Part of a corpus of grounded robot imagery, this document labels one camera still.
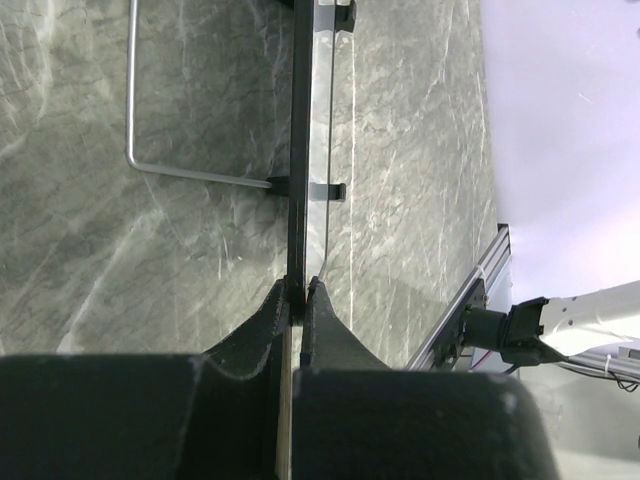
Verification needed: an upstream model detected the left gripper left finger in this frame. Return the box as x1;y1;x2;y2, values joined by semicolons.
203;279;289;380

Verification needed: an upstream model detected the small black-framed whiteboard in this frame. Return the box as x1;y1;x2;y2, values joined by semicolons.
125;1;357;326

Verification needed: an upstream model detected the aluminium front rail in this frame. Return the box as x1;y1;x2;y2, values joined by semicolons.
407;225;639;391

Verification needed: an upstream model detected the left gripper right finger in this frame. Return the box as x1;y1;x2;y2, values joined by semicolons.
300;277;390;371

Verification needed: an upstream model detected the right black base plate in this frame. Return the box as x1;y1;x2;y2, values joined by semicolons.
432;278;485;371

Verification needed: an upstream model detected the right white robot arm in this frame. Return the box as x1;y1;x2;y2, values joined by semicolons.
462;281;639;367

